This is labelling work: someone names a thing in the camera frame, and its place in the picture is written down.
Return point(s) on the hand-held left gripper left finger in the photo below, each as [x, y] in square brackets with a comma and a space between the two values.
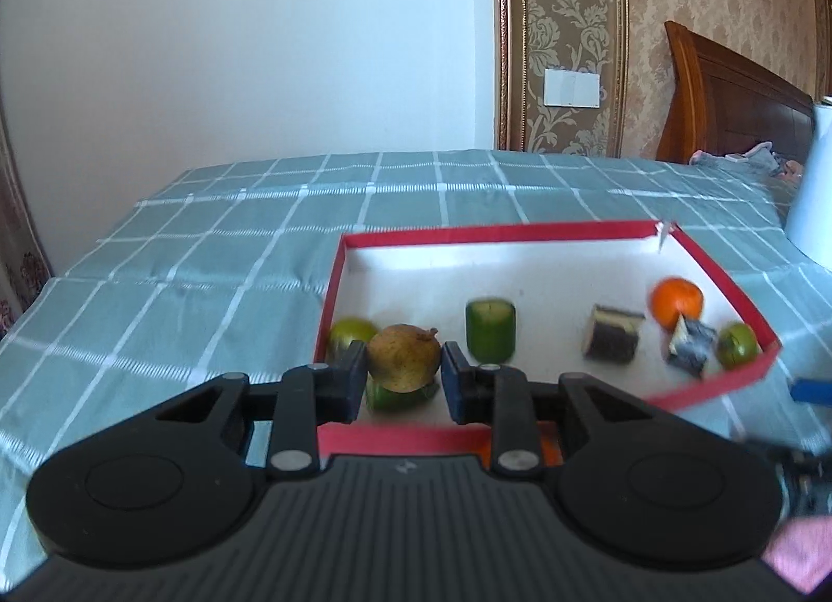
[354, 384]

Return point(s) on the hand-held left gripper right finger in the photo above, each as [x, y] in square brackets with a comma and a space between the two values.
[453, 384]

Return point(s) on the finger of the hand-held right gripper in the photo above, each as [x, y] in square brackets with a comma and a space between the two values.
[809, 391]

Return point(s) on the green cucumber piece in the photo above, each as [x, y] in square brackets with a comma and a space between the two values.
[396, 400]
[491, 329]

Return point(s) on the green round fruit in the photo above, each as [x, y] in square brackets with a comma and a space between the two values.
[738, 345]
[351, 332]

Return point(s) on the brown pear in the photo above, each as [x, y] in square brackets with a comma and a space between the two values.
[400, 358]

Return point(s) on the red-rimmed white tray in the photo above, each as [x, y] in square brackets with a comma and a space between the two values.
[390, 439]

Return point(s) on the dark blue-white block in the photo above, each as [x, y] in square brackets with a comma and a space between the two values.
[692, 348]

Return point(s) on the purple eggplant piece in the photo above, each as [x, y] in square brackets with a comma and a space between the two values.
[611, 335]

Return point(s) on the pink cloth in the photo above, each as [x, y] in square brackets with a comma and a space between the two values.
[796, 553]

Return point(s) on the orange tangerine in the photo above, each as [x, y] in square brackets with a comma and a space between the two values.
[552, 451]
[676, 303]

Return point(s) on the green checked tablecloth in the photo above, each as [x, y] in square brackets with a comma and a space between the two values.
[195, 283]

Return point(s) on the white electric kettle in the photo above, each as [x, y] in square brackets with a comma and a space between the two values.
[812, 186]

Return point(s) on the pile of clothes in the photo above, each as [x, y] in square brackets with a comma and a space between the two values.
[747, 159]

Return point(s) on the wooden headboard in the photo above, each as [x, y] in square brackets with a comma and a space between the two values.
[728, 101]

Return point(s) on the white wall light switch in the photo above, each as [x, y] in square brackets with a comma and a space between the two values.
[572, 87]

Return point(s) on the gold wall panel frame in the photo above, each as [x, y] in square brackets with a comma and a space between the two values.
[504, 56]

